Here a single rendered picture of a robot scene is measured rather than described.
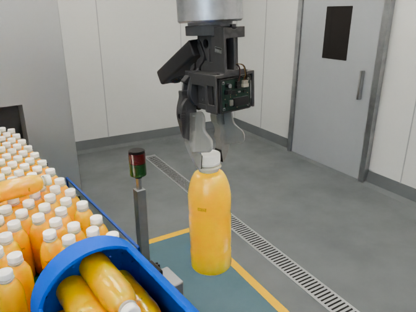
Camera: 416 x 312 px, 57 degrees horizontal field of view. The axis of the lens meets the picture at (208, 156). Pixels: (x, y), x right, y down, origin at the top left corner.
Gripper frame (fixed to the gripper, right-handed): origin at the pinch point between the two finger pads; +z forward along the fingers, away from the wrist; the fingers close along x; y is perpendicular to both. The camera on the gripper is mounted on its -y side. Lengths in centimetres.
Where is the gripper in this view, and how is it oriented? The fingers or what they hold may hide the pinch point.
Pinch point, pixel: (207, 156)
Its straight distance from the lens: 61.3
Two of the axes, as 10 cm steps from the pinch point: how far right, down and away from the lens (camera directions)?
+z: 0.5, 9.4, 3.4
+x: 8.0, -2.4, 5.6
